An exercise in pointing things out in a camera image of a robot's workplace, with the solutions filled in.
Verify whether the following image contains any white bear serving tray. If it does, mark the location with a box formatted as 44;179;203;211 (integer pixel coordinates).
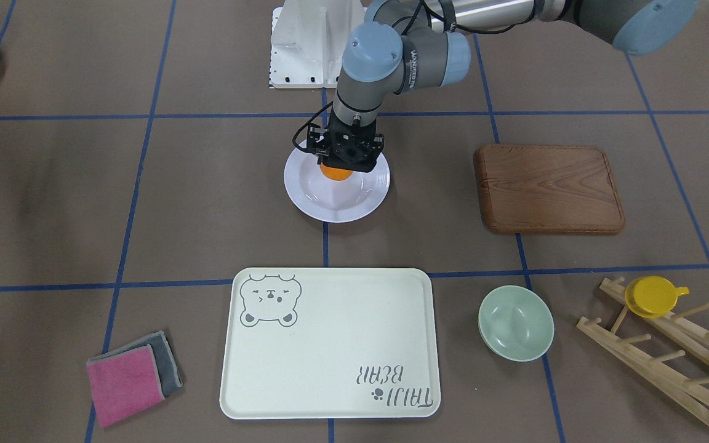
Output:
219;268;442;420

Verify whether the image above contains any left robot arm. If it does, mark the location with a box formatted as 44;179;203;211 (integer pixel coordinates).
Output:
294;1;699;173

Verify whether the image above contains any white round plate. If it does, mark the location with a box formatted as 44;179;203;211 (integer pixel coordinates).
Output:
284;149;391;223

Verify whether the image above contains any wooden peg drying rack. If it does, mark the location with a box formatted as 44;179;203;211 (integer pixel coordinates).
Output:
576;277;709;427

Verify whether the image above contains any pink cloth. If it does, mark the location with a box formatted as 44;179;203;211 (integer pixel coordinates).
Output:
86;345;166;427

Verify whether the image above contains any brown wooden tray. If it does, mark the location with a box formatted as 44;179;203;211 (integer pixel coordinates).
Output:
473;143;627;235

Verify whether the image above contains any orange fruit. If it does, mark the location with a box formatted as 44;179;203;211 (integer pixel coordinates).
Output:
319;164;353;182

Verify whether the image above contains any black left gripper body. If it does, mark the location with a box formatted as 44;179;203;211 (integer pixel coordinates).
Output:
306;120;385;173

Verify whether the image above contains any green ceramic bowl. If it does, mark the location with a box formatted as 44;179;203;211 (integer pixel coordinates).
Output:
476;284;555;362

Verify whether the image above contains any yellow mug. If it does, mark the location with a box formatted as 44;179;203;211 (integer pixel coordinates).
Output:
623;276;690;319

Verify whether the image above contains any grey cloth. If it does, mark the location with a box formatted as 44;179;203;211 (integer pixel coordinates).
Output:
87;330;183;398

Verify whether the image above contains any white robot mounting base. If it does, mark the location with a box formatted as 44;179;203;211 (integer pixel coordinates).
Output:
268;1;366;89

